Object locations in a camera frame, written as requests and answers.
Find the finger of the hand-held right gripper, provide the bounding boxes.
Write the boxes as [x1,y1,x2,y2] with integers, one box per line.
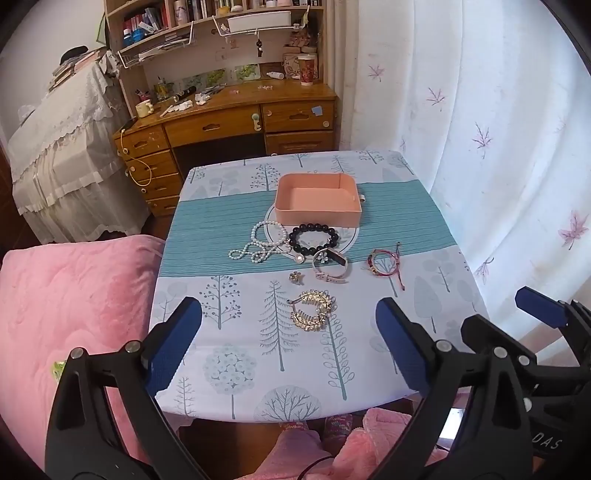
[461,315,576,385]
[515,286,591,366]

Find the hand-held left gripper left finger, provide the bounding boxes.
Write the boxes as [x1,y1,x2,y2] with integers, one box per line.
[45,296,208,480]

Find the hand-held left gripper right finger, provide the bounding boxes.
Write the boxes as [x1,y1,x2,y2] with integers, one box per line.
[369,296,532,480]

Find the red woven bracelet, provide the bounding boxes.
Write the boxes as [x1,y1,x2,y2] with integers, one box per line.
[368,242,407,291]

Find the gold leaf bracelet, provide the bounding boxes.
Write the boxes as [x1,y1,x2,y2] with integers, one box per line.
[290,290,337,331]

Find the white pearl necklace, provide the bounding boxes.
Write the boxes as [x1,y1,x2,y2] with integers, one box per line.
[228,220,293,265]

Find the black bead bracelet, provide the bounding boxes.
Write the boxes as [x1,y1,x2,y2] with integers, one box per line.
[288,223,341,256]

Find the pink storage box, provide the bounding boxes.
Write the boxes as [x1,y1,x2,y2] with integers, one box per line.
[274,174,362,228]

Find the floral slipper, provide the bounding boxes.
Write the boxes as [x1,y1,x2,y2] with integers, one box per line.
[323,413,354,450]

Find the pink quilted blanket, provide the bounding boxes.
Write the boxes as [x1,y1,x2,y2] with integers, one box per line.
[0,234,195,467]

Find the round white leaf-print mat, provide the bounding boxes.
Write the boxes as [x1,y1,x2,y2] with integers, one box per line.
[264,203,358,259]

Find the white leaf-print curtain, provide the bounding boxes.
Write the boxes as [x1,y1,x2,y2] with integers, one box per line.
[323,0,591,352]

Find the wooden desk with drawers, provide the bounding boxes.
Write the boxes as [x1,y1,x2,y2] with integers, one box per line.
[113,83,340,232]

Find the red paper cup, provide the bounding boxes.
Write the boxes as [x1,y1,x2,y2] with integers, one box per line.
[297,53,319,87]

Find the stack of books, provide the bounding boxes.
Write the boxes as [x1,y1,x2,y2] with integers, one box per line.
[48,48,109,90]

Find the wooden desk hutch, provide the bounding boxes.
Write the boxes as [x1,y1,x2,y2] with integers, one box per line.
[102,0,326,107]

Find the black hat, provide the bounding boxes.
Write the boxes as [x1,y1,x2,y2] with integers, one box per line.
[60,45,89,65]

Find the white plastic tray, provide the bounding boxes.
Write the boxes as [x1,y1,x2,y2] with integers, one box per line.
[227,12,293,34]

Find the row of books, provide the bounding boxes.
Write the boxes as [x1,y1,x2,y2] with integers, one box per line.
[121,0,324,44]

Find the black cable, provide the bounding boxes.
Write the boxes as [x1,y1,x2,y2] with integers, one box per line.
[295,455,333,480]

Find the cream earphone cable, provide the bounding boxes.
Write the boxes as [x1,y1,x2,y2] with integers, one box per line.
[117,129,153,188]

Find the white wire rack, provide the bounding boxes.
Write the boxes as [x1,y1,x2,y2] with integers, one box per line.
[117,23,195,70]

